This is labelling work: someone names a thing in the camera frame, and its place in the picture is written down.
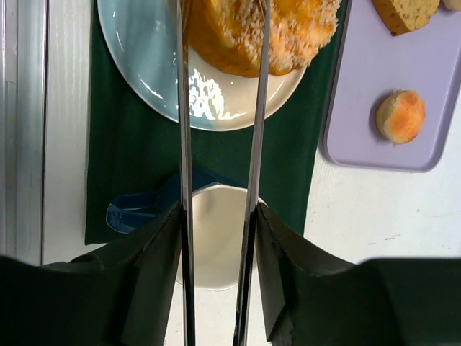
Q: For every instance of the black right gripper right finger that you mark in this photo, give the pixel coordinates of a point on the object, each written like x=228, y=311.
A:
x=311, y=297

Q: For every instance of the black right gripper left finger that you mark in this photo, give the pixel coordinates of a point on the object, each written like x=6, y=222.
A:
x=118, y=294

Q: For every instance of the metal tongs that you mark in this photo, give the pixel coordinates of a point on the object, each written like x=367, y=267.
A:
x=252, y=197

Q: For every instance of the large orange ring bread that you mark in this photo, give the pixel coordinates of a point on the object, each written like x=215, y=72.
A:
x=229, y=34

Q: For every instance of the sliced brown bread piece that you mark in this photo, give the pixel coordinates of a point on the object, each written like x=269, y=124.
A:
x=404, y=16

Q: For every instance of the blue mug white inside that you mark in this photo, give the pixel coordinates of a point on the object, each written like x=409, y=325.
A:
x=218, y=205

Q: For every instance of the dark green placemat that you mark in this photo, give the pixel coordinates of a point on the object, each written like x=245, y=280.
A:
x=133, y=148

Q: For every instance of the glazed round bun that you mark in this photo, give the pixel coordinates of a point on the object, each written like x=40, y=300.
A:
x=400, y=116

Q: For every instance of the lavender tray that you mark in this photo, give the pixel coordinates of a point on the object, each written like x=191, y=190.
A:
x=372, y=65

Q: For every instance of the white and blue plate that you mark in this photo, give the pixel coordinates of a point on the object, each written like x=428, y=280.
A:
x=141, y=37

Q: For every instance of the small round bun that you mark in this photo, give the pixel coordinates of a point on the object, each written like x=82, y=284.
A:
x=452, y=5

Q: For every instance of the aluminium table rail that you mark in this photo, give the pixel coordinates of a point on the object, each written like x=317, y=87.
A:
x=24, y=48

